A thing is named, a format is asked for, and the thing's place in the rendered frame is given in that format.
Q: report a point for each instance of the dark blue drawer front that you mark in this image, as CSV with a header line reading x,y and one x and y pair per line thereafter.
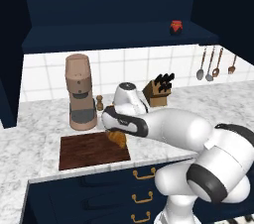
x,y
99,180
99,201
99,218

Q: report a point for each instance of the grey hanging spoon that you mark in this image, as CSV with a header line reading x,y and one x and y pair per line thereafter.
x,y
200,72

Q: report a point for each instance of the brown hanging spatula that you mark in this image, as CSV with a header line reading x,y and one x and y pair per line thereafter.
x,y
231,68

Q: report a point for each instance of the brown hanging wooden spoon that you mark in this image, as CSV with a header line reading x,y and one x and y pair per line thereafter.
x,y
216,71

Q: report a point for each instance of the red jam jar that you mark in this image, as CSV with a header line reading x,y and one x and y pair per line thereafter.
x,y
176,27

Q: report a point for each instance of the dark blue cabinet door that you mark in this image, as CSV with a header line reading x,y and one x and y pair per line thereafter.
x,y
11,53
228,6

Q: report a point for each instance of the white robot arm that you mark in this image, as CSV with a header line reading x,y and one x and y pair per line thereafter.
x,y
178,129

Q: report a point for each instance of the dark blue open wall cabinet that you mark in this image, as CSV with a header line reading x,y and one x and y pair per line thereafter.
x,y
109,10

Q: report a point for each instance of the grey hanging ladle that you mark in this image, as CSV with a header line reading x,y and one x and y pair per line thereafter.
x,y
209,75

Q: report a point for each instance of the dark wooden cutting board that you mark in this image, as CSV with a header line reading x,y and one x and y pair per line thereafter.
x,y
89,151

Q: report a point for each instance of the golden brown croissant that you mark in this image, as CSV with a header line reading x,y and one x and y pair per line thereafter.
x,y
118,139

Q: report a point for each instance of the brown pepper mill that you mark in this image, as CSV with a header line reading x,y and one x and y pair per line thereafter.
x,y
99,104

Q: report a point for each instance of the beige coffee machine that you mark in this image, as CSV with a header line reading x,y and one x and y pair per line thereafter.
x,y
79,102

